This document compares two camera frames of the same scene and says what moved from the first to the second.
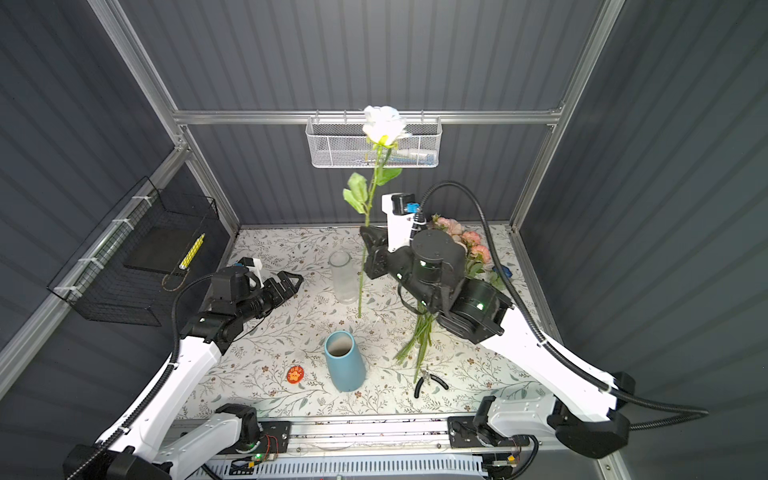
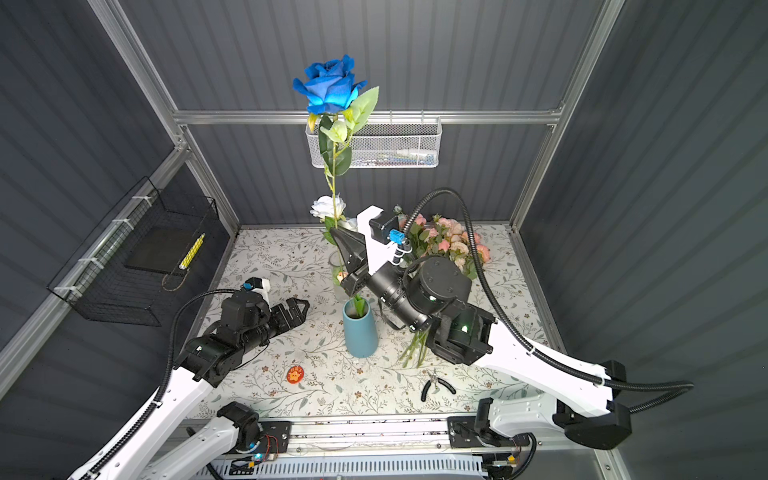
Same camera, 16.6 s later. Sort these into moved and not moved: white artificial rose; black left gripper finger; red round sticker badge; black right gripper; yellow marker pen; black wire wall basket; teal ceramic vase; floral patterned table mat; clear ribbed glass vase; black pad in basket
Moved: black right gripper; black left gripper finger; teal ceramic vase; white artificial rose
Not moved: red round sticker badge; clear ribbed glass vase; yellow marker pen; floral patterned table mat; black wire wall basket; black pad in basket
